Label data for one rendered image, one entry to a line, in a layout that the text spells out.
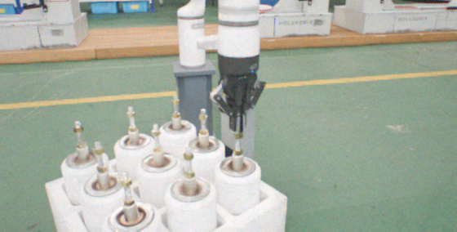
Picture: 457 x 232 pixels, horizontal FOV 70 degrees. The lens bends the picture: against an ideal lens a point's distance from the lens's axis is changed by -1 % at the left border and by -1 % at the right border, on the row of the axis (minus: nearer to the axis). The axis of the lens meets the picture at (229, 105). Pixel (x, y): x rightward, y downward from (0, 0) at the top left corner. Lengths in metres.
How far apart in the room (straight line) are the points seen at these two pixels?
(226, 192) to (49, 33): 2.26
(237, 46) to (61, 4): 2.30
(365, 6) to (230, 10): 2.75
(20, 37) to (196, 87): 1.86
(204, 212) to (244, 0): 0.37
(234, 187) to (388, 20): 2.83
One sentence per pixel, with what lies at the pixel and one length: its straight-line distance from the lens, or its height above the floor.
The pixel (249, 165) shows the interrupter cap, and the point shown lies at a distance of 0.70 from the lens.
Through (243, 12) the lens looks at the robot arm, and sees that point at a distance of 0.55.
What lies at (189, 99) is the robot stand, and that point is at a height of 0.19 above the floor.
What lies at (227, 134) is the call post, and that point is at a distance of 0.93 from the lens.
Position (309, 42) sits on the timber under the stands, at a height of 0.05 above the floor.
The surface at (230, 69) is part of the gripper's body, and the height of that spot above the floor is 0.47.
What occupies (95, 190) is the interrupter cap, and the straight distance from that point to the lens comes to 0.68.
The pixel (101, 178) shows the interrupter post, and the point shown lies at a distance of 0.67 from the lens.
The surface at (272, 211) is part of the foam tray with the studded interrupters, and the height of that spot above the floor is 0.17.
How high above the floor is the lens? 0.64
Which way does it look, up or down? 23 degrees down
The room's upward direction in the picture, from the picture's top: straight up
